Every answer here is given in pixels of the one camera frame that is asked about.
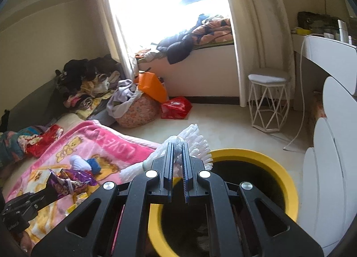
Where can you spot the white scalloped drawer cabinet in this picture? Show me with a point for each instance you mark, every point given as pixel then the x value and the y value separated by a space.
pixel 334 134

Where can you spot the pile of mixed clothes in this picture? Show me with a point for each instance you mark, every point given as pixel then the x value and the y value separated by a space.
pixel 83 84

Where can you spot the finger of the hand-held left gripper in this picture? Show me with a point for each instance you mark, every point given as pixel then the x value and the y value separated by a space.
pixel 44 197

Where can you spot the thin white curtain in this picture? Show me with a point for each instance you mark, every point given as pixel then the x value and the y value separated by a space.
pixel 114 22

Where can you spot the purple snack wrapper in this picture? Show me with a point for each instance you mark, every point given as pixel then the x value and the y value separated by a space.
pixel 75 180

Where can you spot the white dressing table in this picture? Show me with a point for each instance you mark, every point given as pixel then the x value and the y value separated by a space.
pixel 323 47

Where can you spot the pink printed blanket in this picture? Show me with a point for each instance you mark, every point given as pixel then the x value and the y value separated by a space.
pixel 111 139

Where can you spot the red and grey clothes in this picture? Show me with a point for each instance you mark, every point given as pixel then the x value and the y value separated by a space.
pixel 147 56

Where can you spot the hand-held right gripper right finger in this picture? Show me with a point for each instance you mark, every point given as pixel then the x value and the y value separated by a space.
pixel 186 174

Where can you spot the orange paper bag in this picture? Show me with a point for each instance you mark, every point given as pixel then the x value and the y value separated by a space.
pixel 152 86

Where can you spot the orange patterned quilt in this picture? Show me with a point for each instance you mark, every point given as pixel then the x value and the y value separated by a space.
pixel 214 31

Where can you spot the red printed cloth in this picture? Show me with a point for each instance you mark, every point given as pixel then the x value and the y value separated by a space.
pixel 44 139

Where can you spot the white window seat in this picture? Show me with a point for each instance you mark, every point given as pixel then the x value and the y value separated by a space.
pixel 206 70

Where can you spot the white and blue knit sock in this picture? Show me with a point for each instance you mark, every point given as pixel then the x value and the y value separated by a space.
pixel 79 162

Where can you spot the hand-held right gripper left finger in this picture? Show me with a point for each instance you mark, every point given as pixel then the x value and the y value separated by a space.
pixel 168 174

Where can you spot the floral fabric basket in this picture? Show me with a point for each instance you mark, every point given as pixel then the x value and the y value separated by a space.
pixel 139 111

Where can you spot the grey headboard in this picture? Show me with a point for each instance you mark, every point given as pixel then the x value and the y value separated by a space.
pixel 33 103

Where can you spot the red plastic bag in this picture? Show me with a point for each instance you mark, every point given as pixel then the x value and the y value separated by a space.
pixel 175 107

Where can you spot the white bottle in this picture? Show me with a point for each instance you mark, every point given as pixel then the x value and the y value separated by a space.
pixel 342 31

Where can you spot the black bag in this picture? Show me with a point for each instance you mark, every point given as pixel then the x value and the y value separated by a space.
pixel 315 21

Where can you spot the thick cream curtain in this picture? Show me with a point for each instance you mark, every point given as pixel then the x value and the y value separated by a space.
pixel 259 36

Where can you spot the yellow-rimmed black bin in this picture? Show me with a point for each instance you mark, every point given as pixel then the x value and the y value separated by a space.
pixel 273 162

